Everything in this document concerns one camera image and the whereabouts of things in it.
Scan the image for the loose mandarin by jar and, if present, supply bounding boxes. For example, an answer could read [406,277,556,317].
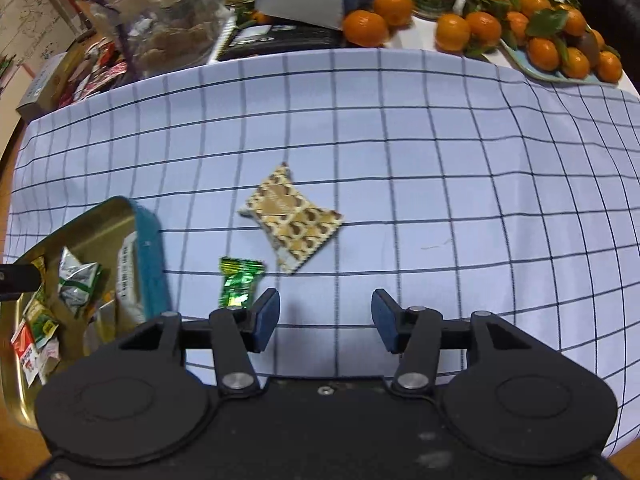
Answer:
[435,13,471,53]

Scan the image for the green yellow pea packet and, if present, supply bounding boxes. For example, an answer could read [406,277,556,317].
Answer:
[23,297,58,350]

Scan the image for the loose mandarin front left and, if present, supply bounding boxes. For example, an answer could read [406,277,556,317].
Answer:
[342,10,390,48]

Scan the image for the red white hawthorn packet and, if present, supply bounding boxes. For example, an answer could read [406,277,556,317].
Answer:
[11,320,60,387]

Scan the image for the blue checked tablecloth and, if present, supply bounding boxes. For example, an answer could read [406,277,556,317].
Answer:
[4,50,639,453]

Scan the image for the mandarin pile on plate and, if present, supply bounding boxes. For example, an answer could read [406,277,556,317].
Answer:
[485,0,624,86]

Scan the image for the brown patterned snack packet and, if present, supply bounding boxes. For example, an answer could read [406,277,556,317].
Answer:
[238,162,344,274]

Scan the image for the small green candy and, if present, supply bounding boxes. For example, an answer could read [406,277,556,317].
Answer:
[218,257,266,310]

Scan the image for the glass storage jar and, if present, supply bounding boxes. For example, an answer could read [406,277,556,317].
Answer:
[90,0,230,79]

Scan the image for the green white Suibianguo packet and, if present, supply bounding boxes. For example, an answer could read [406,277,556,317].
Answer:
[58,247,102,318]

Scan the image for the white sesame snack packet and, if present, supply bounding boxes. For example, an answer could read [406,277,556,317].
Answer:
[115,231,145,327]

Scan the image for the loose mandarin by tissue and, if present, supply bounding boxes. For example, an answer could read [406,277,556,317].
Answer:
[373,0,413,28]

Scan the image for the gold teal tin tray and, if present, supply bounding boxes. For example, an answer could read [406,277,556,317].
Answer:
[1,196,171,429]

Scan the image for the loose mandarin near plate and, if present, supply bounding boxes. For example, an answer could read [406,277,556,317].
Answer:
[465,11,502,49]

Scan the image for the light blue fruit plate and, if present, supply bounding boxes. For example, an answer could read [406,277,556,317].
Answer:
[499,39,622,88]

